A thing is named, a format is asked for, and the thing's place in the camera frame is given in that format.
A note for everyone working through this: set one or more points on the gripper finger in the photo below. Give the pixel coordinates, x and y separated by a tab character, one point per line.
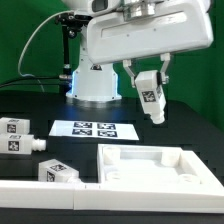
127	65
165	58

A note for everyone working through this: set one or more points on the black camera stand pole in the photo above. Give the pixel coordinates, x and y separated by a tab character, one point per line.
70	28

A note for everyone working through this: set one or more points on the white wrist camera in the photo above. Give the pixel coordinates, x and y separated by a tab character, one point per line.
99	7

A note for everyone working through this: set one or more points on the white square tabletop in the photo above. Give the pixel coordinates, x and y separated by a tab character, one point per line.
150	165

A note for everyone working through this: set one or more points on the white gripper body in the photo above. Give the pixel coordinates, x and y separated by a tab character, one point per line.
176	26

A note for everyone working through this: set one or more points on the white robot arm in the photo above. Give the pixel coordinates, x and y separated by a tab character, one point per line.
98	83

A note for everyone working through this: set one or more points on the white fiducial tag sheet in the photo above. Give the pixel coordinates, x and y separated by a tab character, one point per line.
93	129

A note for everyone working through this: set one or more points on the white L-shaped obstacle fence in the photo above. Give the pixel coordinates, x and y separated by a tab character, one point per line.
179	197

